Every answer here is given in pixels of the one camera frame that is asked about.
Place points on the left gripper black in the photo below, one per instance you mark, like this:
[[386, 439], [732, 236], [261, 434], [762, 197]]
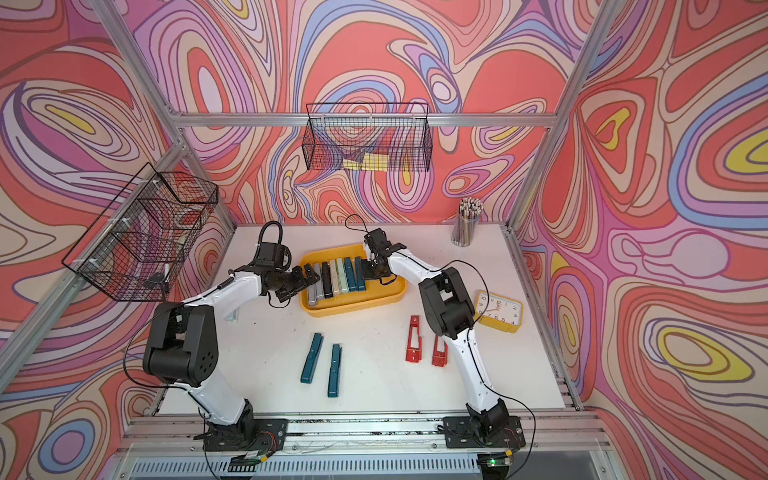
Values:
[[301, 282]]

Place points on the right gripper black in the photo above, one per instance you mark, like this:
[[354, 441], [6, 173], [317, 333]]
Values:
[[368, 275]]

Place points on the yellow plastic storage tray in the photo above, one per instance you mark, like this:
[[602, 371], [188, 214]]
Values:
[[375, 295]]

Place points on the teal pliers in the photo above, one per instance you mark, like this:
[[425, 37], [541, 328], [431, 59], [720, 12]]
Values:
[[311, 360], [350, 275], [359, 274], [334, 371]]

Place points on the light green pliers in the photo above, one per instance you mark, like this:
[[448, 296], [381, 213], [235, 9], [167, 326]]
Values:
[[342, 277]]

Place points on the beige pruning pliers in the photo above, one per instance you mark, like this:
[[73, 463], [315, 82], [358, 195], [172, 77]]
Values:
[[334, 278]]

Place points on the black pruning pliers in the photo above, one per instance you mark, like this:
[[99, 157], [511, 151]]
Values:
[[327, 280]]

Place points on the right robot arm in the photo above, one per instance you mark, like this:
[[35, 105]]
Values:
[[451, 316]]

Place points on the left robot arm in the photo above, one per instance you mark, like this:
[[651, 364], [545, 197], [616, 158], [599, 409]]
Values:
[[182, 347]]

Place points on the red pliers left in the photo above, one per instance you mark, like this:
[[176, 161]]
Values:
[[414, 341]]

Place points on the red pliers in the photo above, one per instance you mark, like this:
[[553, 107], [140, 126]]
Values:
[[414, 341], [439, 353]]

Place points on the red pliers right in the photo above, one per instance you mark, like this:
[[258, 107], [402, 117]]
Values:
[[439, 353]]

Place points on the pencil holder cup with pencils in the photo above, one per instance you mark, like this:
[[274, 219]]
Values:
[[469, 213]]

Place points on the yellow alarm clock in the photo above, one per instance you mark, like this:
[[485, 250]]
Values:
[[498, 312]]

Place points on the black wire basket back wall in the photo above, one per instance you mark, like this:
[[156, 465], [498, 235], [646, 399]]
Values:
[[368, 136]]

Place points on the black wire basket wall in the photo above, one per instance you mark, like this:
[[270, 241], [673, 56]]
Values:
[[368, 136], [138, 244]]

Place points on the black wire basket left wall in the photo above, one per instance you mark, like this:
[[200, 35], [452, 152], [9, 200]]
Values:
[[138, 244]]

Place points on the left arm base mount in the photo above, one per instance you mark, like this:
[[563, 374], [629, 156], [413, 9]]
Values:
[[263, 435]]

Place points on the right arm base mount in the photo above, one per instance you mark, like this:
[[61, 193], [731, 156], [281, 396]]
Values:
[[463, 432]]

